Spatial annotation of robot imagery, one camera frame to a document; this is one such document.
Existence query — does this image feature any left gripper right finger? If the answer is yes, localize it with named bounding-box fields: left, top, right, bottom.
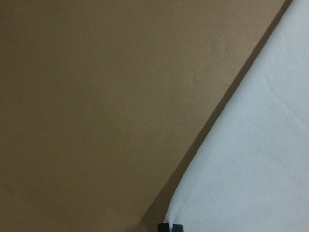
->
left=172, top=224, right=183, bottom=232

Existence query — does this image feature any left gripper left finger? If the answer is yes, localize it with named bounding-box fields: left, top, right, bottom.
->
left=157, top=223, right=169, bottom=232

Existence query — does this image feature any light blue t-shirt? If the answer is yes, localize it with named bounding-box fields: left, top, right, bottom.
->
left=165, top=0, right=309, bottom=232

